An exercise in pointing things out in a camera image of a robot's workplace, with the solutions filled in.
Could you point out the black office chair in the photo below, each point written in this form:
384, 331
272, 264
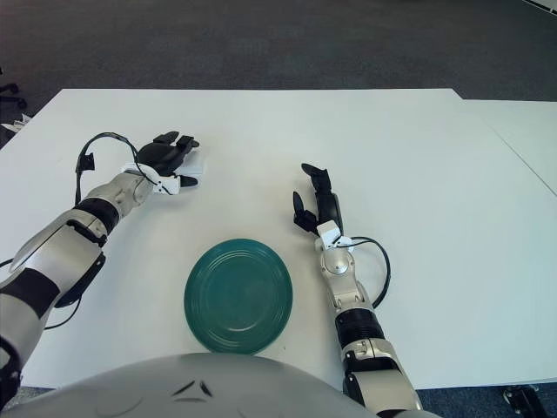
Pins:
11, 102

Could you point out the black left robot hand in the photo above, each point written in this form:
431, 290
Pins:
161, 157

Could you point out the green round plate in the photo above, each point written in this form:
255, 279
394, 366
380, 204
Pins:
239, 296

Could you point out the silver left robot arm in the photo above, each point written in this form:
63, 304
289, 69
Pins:
65, 248

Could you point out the silver robot torso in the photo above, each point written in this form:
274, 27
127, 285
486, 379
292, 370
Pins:
174, 387

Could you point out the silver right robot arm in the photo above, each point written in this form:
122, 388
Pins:
361, 326

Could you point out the black caster base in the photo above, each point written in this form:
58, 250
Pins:
522, 400

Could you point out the white charger block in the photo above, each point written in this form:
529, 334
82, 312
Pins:
196, 164

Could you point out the white paper scraps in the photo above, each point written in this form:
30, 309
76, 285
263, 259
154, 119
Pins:
17, 123

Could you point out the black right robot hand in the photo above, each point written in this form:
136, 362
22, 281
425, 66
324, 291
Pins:
326, 204

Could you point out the white furniture edge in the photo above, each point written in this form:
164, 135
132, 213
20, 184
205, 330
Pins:
541, 3

